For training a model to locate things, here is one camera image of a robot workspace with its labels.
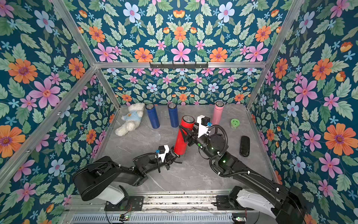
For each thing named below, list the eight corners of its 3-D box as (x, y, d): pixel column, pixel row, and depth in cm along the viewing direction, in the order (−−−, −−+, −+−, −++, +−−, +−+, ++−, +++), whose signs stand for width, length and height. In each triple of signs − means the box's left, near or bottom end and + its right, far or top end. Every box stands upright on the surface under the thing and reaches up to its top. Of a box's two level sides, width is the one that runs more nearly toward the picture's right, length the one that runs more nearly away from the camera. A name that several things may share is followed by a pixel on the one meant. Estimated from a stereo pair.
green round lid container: (230, 128, 108) (232, 124, 104) (229, 122, 112) (230, 118, 108) (238, 128, 108) (240, 124, 104) (237, 122, 112) (238, 118, 108)
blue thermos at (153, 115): (151, 128, 108) (144, 109, 91) (153, 122, 111) (146, 103, 95) (159, 128, 108) (153, 109, 91) (160, 122, 111) (155, 103, 95)
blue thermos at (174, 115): (171, 127, 109) (167, 107, 92) (171, 122, 112) (168, 102, 95) (179, 127, 109) (176, 107, 92) (179, 122, 112) (177, 102, 95)
